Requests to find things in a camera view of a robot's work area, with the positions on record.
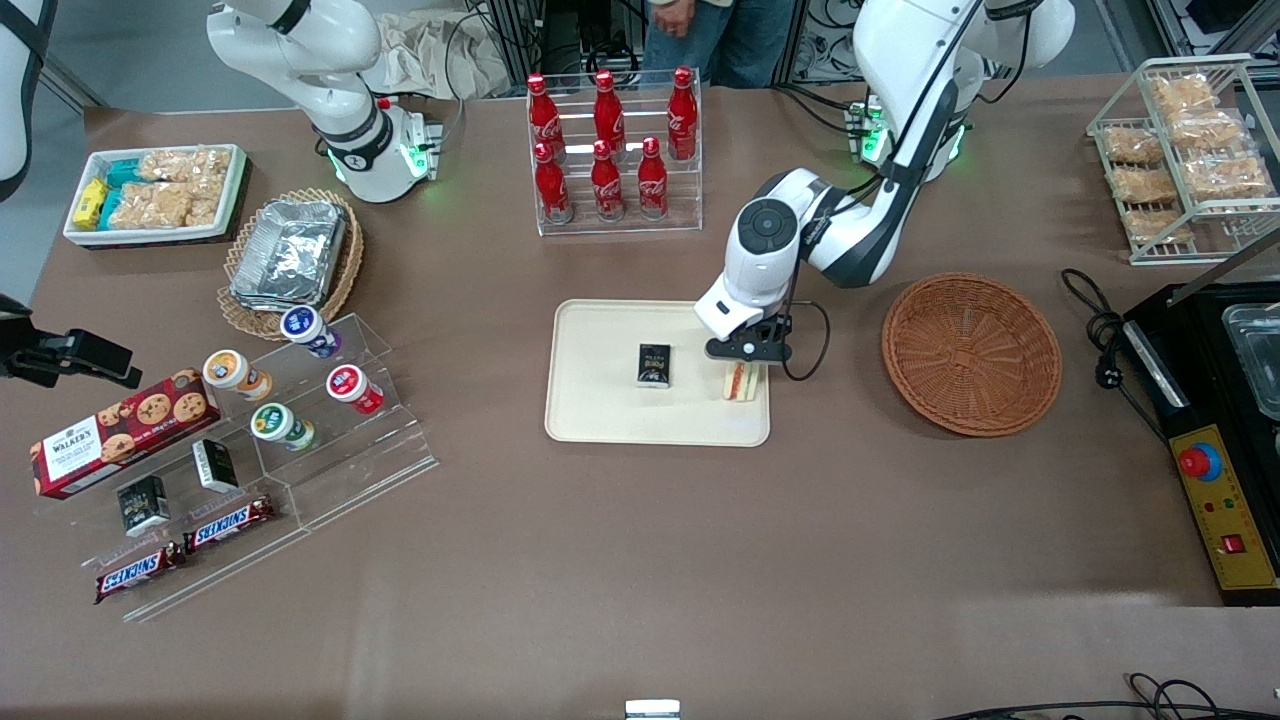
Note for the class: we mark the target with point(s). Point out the yellow control panel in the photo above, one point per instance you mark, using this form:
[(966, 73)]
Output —
[(1225, 510)]

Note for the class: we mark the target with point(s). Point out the clear plastic container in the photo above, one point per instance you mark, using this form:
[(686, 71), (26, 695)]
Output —
[(1255, 360)]

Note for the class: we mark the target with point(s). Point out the clear bag of rice crackers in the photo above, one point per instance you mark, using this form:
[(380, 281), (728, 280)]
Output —
[(205, 203), (150, 205), (185, 165)]

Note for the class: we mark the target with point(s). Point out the Snickers chocolate bar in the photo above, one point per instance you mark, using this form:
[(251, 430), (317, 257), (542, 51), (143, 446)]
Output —
[(230, 524), (140, 573)]

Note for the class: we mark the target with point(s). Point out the person's right hand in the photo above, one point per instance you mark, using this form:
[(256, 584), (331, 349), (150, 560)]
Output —
[(672, 14)]

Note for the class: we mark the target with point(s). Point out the yellow snack packet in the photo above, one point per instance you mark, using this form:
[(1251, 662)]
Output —
[(90, 203)]

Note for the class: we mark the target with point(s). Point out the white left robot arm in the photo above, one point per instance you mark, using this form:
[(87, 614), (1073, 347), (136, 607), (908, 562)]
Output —
[(880, 225)]

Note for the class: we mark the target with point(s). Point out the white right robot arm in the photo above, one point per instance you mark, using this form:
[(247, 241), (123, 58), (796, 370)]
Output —
[(352, 125)]

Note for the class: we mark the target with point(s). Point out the triangular white bread sandwich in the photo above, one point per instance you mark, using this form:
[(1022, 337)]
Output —
[(744, 385)]

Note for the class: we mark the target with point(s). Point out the red emergency stop button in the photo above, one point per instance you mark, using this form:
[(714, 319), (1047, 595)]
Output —
[(1200, 461)]

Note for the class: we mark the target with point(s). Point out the red yogurt cup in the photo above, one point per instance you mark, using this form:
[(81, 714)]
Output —
[(350, 385)]

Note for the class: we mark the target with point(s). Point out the oval light wicker basket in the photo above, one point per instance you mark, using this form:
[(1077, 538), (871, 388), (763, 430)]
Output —
[(345, 265)]

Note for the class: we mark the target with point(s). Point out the teal snack packet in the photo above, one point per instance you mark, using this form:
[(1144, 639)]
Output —
[(110, 208), (125, 173)]

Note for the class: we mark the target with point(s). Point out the red Walkers cookie box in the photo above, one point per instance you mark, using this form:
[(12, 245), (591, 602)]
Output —
[(120, 435)]

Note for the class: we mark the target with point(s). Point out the small white box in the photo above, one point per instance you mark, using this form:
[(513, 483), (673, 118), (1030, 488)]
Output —
[(652, 710)]

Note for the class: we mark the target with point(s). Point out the small black carton box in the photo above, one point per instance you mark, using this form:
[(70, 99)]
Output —
[(144, 506), (654, 365), (215, 466)]

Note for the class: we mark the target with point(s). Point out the white rectangular snack tray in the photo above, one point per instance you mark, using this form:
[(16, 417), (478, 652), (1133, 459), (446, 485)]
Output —
[(235, 180)]

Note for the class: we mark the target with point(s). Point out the round brown wicker basket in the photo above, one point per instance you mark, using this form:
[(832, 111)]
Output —
[(970, 355)]

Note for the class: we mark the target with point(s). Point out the red cola bottle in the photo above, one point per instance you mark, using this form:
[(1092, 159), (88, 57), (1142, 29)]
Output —
[(552, 190), (608, 112), (544, 115), (682, 118), (607, 188), (652, 186)]

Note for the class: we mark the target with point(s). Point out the purple yogurt cup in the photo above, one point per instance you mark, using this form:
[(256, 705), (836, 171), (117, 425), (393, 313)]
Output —
[(305, 327)]

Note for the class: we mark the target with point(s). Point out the clear acrylic bottle rack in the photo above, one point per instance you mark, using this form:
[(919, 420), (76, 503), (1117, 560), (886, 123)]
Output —
[(620, 228)]

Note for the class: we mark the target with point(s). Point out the clear bag of fried snacks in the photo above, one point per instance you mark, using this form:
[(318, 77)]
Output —
[(1208, 130), (1158, 226), (1133, 145), (1182, 93), (1228, 176), (1145, 184)]

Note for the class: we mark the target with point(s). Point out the crumpled beige paper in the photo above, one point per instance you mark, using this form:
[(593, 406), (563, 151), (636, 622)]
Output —
[(440, 55)]

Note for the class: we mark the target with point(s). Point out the stack of foil trays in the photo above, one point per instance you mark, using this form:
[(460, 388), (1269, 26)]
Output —
[(290, 255)]

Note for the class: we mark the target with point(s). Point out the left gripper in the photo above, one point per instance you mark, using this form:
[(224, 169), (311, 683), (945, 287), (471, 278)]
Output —
[(764, 331)]

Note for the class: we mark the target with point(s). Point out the green yogurt cup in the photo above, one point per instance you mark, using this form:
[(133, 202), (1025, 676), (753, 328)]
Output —
[(277, 424)]

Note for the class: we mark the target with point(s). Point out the clear acrylic stepped display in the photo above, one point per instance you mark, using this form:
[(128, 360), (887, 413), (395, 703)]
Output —
[(350, 470)]

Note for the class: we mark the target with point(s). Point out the person in beige sweater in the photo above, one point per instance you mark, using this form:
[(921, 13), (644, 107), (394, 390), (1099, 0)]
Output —
[(745, 45)]

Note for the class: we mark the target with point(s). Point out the orange yogurt cup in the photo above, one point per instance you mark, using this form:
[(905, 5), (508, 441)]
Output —
[(232, 372)]

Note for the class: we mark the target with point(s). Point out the grey metal bar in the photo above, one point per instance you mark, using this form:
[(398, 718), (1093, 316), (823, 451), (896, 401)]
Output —
[(1225, 266)]

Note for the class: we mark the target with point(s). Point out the beige plastic serving tray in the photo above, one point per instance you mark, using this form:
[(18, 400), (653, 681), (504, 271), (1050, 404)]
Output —
[(600, 400)]

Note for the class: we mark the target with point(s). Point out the black countertop appliance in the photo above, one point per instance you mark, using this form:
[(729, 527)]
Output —
[(1200, 400)]

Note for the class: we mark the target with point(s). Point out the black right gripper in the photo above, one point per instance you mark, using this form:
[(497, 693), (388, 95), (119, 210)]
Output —
[(28, 358)]

